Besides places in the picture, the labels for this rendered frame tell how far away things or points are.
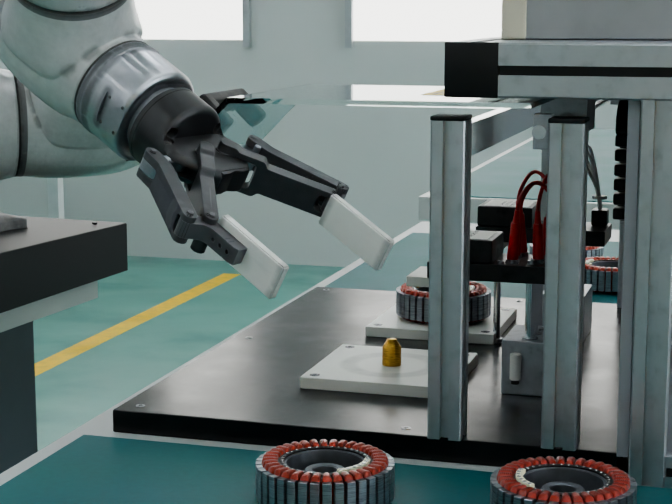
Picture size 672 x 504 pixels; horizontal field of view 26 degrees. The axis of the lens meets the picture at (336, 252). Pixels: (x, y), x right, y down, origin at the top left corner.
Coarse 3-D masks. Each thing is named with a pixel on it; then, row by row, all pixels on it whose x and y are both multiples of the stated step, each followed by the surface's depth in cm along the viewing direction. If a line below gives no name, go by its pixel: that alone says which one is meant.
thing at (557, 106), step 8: (544, 104) 138; (552, 104) 138; (560, 104) 138; (568, 104) 138; (576, 104) 137; (584, 104) 137; (592, 104) 141; (544, 112) 138; (552, 112) 138; (560, 112) 138; (576, 112) 138; (584, 112) 137; (592, 112) 141; (592, 120) 141; (592, 128) 142
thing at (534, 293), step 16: (480, 240) 141; (496, 240) 143; (480, 256) 142; (496, 256) 144; (528, 256) 146; (416, 272) 146; (480, 272) 141; (496, 272) 141; (512, 272) 141; (528, 272) 140; (544, 272) 140; (528, 288) 141; (528, 304) 141; (528, 320) 142; (528, 336) 142
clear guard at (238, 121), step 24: (240, 96) 130; (264, 96) 130; (288, 96) 130; (312, 96) 130; (336, 96) 130; (360, 96) 130; (384, 96) 130; (408, 96) 130; (432, 96) 130; (240, 120) 138; (264, 120) 146; (240, 144) 147
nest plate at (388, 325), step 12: (384, 312) 175; (492, 312) 175; (504, 312) 175; (516, 312) 177; (372, 324) 168; (384, 324) 168; (396, 324) 168; (408, 324) 168; (420, 324) 168; (480, 324) 168; (492, 324) 168; (504, 324) 169; (372, 336) 167; (384, 336) 167; (396, 336) 166; (408, 336) 166; (420, 336) 166; (480, 336) 163; (492, 336) 163
